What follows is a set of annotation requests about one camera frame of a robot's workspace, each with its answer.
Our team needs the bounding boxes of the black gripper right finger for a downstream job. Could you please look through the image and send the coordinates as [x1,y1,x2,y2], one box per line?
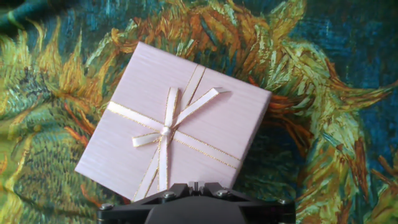
[196,182,296,224]

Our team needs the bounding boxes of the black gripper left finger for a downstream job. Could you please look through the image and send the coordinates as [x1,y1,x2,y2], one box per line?
[96,182,197,224]

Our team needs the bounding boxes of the pink ribboned casing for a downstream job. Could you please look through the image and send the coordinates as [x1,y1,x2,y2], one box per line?
[74,41,273,203]

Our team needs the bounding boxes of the sunflower painting print cloth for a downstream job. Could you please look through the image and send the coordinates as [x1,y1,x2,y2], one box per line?
[0,0,398,224]

